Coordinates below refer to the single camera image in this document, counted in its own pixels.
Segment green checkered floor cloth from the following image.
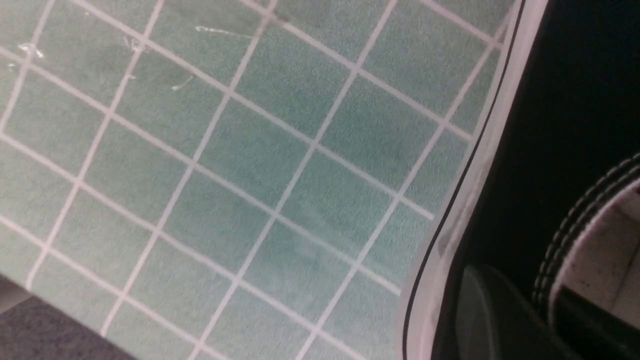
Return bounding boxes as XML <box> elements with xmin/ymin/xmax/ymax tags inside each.
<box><xmin>1</xmin><ymin>0</ymin><xmax>515</xmax><ymax>360</ymax></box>

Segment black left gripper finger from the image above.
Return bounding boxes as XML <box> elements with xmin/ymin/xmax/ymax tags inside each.
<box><xmin>447</xmin><ymin>264</ymin><xmax>583</xmax><ymax>360</ymax></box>

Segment black canvas sneaker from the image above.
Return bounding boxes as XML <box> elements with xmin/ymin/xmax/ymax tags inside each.
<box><xmin>397</xmin><ymin>0</ymin><xmax>639</xmax><ymax>360</ymax></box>

